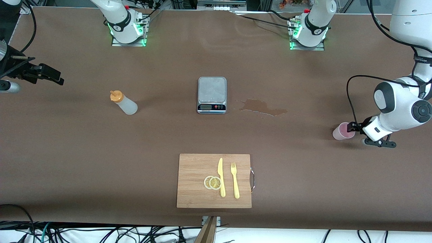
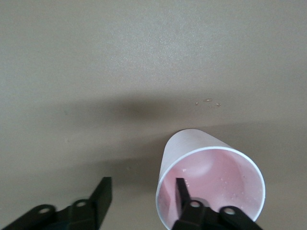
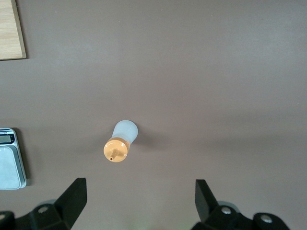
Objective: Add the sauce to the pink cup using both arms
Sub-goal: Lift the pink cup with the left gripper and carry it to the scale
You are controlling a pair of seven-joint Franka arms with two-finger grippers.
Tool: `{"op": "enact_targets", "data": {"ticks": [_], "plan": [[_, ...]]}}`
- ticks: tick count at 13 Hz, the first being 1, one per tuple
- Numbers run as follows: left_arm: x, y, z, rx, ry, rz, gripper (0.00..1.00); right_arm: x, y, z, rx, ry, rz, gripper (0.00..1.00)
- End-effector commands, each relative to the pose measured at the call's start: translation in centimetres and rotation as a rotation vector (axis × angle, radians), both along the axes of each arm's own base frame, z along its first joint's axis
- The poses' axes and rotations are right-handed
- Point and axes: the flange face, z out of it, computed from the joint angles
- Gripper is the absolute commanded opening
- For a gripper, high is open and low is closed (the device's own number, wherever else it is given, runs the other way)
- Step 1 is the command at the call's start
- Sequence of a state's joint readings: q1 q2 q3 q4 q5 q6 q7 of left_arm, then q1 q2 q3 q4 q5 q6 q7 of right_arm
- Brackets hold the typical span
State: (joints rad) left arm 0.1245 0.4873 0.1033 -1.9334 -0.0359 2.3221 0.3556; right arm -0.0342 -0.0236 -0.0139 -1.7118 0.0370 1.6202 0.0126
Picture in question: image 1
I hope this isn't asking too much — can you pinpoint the thin black table cable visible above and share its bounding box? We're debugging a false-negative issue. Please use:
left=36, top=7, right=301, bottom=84
left=233, top=13, right=298, bottom=30

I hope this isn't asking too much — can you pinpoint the wooden cutting board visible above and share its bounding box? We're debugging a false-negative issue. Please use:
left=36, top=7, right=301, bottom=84
left=177, top=154, right=252, bottom=209

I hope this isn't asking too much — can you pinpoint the yellow plastic fork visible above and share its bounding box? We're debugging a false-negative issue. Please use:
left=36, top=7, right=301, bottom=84
left=231, top=162, right=240, bottom=199

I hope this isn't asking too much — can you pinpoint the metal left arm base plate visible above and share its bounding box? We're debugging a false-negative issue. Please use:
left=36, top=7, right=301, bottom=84
left=290, top=19, right=325, bottom=51

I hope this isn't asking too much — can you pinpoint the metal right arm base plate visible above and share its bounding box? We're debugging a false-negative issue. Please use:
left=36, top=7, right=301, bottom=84
left=111, top=15, right=148, bottom=47

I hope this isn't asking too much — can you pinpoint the silver digital kitchen scale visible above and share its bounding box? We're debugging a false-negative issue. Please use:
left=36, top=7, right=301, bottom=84
left=197, top=77, right=227, bottom=114

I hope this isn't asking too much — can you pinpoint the teal floor cable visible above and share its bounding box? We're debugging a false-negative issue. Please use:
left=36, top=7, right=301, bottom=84
left=32, top=223, right=51, bottom=243

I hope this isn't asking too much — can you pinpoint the yellow plastic knife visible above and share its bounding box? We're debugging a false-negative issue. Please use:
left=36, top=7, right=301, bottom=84
left=217, top=158, right=226, bottom=198

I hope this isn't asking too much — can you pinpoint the translucent sauce bottle orange cap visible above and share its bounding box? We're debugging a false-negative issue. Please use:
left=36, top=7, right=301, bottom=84
left=110, top=90, right=138, bottom=115

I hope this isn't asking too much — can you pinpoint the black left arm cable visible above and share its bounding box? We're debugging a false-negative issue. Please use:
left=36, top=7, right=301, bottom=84
left=346, top=0, right=432, bottom=127

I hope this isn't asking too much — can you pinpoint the pink plastic cup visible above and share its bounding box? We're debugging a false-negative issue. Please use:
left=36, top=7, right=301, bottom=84
left=332, top=122, right=356, bottom=140

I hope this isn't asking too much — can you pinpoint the wooden post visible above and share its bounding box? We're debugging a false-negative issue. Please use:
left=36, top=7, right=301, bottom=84
left=194, top=216, right=217, bottom=243

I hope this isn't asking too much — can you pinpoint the white power strip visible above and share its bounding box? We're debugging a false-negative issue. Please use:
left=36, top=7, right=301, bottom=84
left=198, top=1, right=247, bottom=10

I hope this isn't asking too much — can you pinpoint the black looped floor cable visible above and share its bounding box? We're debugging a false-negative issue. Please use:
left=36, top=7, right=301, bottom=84
left=0, top=204, right=35, bottom=243

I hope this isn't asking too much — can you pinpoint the thick black table cable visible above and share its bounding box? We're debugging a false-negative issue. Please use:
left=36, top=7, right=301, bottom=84
left=268, top=9, right=295, bottom=21

